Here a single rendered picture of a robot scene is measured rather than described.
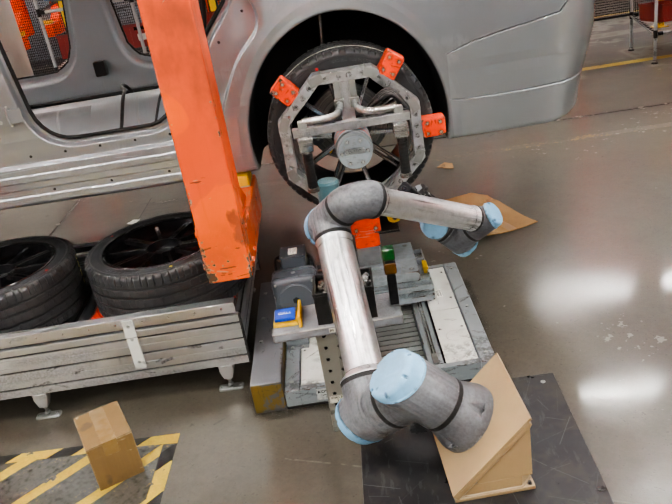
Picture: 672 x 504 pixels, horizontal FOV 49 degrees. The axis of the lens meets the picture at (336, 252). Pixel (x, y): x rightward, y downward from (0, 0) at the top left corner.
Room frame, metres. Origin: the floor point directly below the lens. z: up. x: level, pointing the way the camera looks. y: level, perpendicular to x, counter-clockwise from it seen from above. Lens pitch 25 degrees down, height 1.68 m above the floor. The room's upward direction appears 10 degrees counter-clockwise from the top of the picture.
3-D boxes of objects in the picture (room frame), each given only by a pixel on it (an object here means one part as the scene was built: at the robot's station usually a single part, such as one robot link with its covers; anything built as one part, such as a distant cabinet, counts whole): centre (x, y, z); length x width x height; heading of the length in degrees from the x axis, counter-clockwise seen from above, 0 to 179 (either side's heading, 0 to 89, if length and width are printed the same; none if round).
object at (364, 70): (2.77, -0.14, 0.85); 0.54 x 0.07 x 0.54; 88
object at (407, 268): (2.94, -0.14, 0.32); 0.40 x 0.30 x 0.28; 88
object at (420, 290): (2.94, -0.14, 0.13); 0.50 x 0.36 x 0.10; 88
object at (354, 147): (2.69, -0.13, 0.85); 0.21 x 0.14 x 0.14; 178
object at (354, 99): (2.64, -0.23, 1.03); 0.19 x 0.18 x 0.11; 178
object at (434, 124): (2.76, -0.45, 0.85); 0.09 x 0.08 x 0.07; 88
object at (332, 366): (2.16, 0.06, 0.21); 0.10 x 0.10 x 0.42; 88
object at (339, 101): (2.65, -0.03, 1.03); 0.19 x 0.18 x 0.11; 178
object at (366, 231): (2.80, -0.14, 0.48); 0.16 x 0.12 x 0.17; 178
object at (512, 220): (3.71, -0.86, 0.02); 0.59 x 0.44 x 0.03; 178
